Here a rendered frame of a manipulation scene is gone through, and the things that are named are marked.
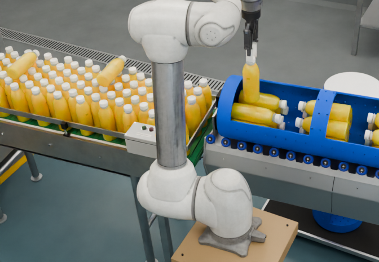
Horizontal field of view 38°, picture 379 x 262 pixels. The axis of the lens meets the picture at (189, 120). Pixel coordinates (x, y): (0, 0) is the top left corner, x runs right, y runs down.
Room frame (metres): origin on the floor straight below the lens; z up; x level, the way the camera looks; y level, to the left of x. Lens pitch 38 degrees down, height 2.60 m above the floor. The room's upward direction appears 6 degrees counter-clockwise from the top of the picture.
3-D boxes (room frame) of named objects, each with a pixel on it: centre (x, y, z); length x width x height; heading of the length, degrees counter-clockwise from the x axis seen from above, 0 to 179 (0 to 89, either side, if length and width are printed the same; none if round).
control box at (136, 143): (1.87, 0.18, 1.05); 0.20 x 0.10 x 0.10; 64
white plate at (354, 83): (2.14, -0.80, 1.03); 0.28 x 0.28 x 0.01
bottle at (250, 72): (1.97, -0.28, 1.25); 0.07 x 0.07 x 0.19
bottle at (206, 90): (2.21, -0.08, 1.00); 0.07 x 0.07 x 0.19
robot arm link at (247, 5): (1.97, -0.28, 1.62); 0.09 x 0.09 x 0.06
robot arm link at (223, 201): (1.32, -0.10, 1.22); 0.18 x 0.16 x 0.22; 72
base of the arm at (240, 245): (1.31, -0.12, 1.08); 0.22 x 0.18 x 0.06; 62
